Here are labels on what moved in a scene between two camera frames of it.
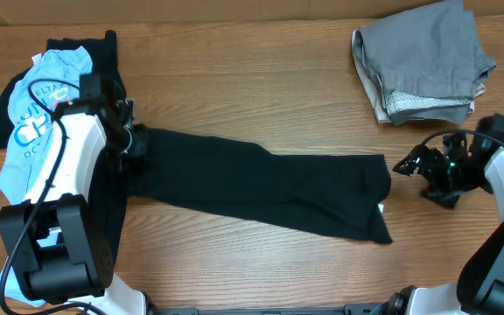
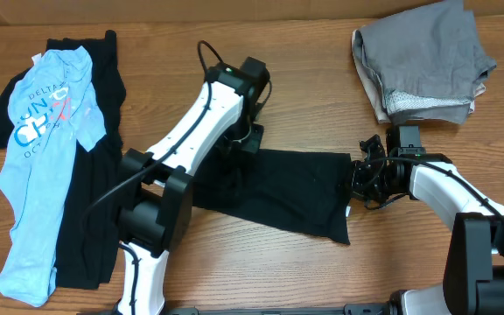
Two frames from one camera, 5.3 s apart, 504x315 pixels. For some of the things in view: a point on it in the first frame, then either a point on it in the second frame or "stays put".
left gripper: x=142 y=144 -> x=253 y=143
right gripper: x=430 y=156 -> x=357 y=185
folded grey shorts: x=426 y=62 stays put
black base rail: x=357 y=309 stays put
